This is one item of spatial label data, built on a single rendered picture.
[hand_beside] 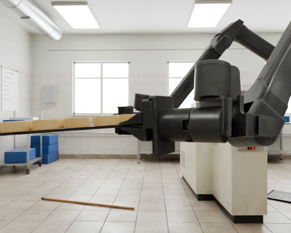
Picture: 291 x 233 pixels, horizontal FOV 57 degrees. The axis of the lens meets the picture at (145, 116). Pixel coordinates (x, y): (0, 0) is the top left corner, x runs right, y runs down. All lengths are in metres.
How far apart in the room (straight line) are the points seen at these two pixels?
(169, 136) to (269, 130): 0.15
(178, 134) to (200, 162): 2.88
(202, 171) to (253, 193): 0.76
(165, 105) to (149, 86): 6.05
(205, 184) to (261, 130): 2.96
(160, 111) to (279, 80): 0.21
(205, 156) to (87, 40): 4.58
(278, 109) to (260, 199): 2.38
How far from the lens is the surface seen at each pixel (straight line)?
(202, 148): 3.29
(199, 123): 0.41
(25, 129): 0.55
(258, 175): 2.78
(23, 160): 5.31
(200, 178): 3.34
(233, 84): 0.45
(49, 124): 0.53
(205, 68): 0.43
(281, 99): 0.49
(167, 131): 0.44
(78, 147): 6.76
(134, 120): 0.47
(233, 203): 2.76
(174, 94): 1.02
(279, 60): 0.52
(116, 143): 6.57
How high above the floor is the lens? 1.01
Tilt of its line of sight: level
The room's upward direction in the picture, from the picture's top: straight up
